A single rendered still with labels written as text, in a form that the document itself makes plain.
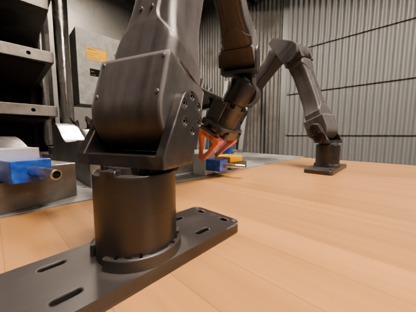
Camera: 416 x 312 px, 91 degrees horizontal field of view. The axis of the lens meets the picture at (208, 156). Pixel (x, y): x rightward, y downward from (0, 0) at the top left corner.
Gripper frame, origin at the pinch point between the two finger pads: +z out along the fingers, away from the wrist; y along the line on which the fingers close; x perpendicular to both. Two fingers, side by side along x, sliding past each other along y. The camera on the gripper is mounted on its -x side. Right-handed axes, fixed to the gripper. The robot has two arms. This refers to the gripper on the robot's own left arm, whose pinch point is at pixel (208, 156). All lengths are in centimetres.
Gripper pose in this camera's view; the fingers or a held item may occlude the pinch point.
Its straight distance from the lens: 52.1
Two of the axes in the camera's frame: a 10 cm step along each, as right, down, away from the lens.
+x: 7.4, 5.4, -4.1
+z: -4.2, 8.4, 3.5
